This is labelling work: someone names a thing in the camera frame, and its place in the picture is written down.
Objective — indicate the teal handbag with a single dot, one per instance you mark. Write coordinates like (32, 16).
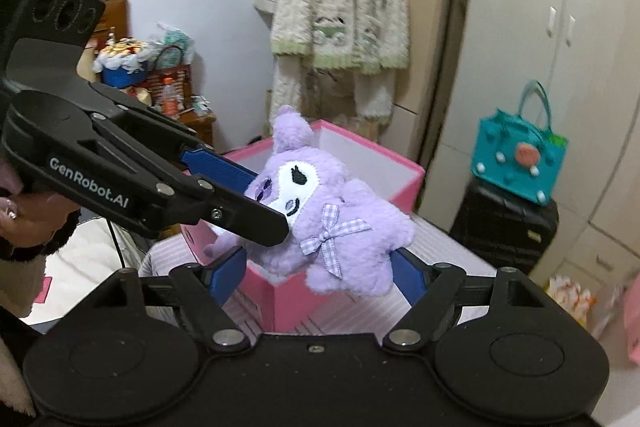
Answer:
(520, 157)

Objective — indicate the white wardrobe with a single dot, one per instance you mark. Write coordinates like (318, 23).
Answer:
(525, 7)

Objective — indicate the woven basket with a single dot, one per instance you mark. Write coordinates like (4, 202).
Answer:
(170, 69)

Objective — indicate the person's left forearm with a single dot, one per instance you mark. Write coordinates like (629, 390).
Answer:
(20, 297)

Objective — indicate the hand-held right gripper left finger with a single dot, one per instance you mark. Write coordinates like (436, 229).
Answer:
(227, 274)

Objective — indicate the pink cardboard box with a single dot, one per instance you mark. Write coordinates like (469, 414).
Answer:
(290, 302)

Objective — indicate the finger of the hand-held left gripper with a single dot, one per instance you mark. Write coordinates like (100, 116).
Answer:
(240, 217)
(220, 169)

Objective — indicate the purple plush toy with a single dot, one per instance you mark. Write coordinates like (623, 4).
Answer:
(350, 232)

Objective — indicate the striped pink bed sheet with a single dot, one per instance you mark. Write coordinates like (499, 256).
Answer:
(450, 252)

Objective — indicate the orange drink bottle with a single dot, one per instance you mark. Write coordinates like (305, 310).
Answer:
(170, 99)

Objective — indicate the black suitcase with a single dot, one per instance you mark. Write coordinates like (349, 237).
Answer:
(500, 227)

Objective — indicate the white orange plastic bag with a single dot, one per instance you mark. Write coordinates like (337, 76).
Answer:
(570, 299)

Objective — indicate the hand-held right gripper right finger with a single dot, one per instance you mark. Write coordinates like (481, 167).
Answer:
(410, 277)

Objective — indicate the pink paper bag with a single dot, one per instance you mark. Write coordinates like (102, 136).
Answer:
(634, 322)

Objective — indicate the wooden cabinet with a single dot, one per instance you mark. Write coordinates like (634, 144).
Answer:
(202, 127)

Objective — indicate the person's left hand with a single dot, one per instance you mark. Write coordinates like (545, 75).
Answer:
(35, 219)

